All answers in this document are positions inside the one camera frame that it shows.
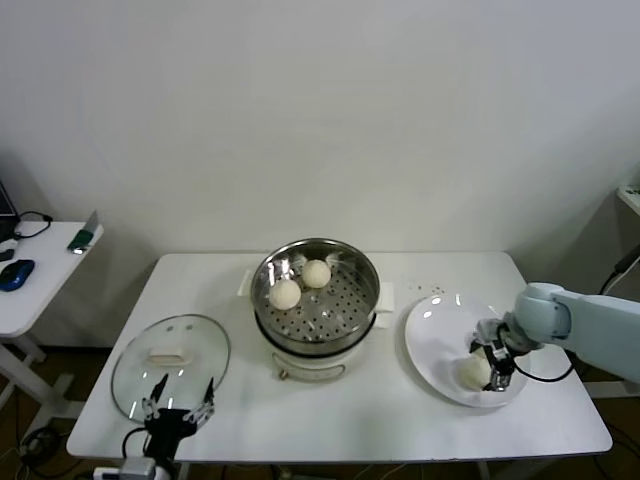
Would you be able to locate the white side table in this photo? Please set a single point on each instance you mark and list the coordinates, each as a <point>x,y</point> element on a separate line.
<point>45,270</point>

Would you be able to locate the white shelf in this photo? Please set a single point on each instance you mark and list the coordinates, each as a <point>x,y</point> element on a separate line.
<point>630,197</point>

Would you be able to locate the white floor frame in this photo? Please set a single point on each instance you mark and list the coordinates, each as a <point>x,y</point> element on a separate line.
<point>607,390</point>

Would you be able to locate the white round plate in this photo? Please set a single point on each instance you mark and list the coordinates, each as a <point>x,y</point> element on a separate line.
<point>435,340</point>

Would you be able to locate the blue computer mouse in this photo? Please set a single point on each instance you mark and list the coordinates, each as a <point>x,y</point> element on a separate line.
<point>15,274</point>

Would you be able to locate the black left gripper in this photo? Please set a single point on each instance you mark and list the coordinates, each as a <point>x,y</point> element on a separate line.
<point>167,427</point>

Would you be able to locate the white electric cooking pot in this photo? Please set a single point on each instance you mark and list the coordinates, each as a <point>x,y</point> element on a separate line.
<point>310,367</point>

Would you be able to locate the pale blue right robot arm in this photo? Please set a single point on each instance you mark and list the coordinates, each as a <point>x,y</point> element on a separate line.
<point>590,320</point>

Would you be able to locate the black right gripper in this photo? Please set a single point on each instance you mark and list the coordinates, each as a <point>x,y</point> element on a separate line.
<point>500,340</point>

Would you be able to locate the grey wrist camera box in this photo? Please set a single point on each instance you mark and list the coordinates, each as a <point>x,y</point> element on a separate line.
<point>137,469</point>

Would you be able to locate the steel steamer basket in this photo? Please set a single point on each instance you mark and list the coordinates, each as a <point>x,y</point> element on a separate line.
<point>345,310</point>

